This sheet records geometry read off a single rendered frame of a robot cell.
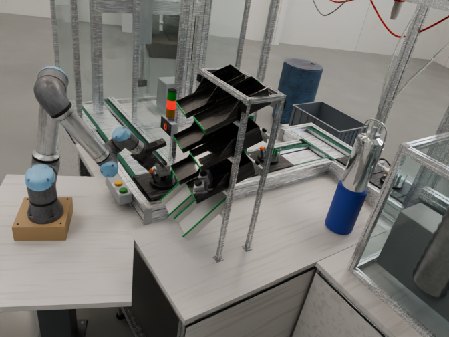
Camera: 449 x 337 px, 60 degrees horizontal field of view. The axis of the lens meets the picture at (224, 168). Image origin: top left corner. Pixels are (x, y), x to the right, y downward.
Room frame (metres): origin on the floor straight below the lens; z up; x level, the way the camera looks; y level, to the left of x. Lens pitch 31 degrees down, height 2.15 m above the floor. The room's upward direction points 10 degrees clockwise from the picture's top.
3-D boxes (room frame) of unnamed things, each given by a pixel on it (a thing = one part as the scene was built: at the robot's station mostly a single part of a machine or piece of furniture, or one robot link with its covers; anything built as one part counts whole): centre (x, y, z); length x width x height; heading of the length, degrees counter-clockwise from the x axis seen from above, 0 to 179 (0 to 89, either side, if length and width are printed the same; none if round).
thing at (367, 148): (1.75, -0.68, 1.32); 0.14 x 0.14 x 0.38
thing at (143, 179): (1.73, 0.32, 0.96); 0.24 x 0.24 x 0.02; 38
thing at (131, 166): (1.98, 0.48, 0.91); 0.84 x 0.28 x 0.10; 38
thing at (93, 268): (1.37, 0.73, 0.84); 0.90 x 0.70 x 0.03; 15
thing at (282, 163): (2.19, -0.27, 1.01); 0.24 x 0.24 x 0.13; 38
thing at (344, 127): (3.49, -0.90, 0.73); 0.62 x 0.42 x 0.23; 38
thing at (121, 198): (1.66, 0.54, 0.93); 0.21 x 0.07 x 0.06; 38
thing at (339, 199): (1.75, -0.68, 0.99); 0.16 x 0.16 x 0.27
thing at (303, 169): (2.03, -0.06, 0.91); 1.24 x 0.33 x 0.10; 128
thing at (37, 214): (1.36, 0.78, 0.99); 0.15 x 0.15 x 0.10
